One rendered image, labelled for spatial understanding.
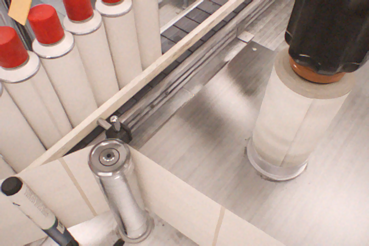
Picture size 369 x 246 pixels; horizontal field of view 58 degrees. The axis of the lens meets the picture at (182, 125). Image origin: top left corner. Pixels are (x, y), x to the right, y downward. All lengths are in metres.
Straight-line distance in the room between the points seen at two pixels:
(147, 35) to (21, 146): 0.25
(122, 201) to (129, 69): 0.26
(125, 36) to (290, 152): 0.28
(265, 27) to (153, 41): 0.33
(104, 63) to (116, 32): 0.05
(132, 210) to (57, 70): 0.20
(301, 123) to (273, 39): 0.41
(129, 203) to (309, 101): 0.21
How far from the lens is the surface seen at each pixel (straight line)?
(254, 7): 0.79
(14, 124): 0.45
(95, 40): 0.47
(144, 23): 0.53
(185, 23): 0.71
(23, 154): 0.49
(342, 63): 0.33
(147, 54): 0.57
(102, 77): 0.51
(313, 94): 0.36
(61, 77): 0.46
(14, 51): 0.41
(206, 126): 0.53
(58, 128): 0.50
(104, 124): 0.51
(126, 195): 0.33
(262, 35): 0.78
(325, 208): 0.51
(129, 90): 0.54
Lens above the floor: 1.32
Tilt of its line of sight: 55 degrees down
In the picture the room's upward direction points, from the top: straight up
